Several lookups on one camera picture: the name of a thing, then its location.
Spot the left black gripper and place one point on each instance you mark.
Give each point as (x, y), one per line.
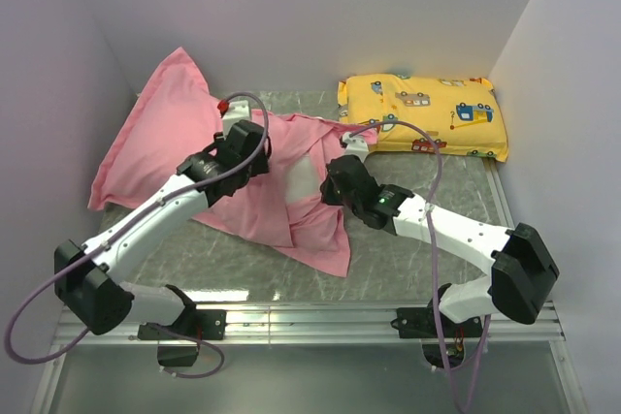
(261, 165)

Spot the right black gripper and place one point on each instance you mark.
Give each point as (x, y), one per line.
(328, 196)

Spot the white pillow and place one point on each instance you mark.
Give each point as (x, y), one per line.
(302, 181)

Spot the pink pillowcase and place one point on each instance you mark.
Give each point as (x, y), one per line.
(176, 116)

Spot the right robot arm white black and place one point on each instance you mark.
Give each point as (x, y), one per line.
(518, 271)

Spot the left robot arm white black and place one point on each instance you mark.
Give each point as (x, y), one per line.
(93, 276)

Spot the yellow cartoon car pillow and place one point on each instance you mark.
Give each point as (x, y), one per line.
(459, 117)

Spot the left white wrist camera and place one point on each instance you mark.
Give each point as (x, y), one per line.
(232, 113)

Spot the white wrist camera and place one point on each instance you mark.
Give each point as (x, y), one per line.
(232, 113)
(354, 145)

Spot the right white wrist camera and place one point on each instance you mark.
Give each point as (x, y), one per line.
(354, 145)

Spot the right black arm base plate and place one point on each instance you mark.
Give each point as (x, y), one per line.
(419, 323)

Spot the aluminium rail frame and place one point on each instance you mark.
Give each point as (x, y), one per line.
(302, 341)

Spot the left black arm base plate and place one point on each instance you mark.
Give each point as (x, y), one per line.
(179, 345)

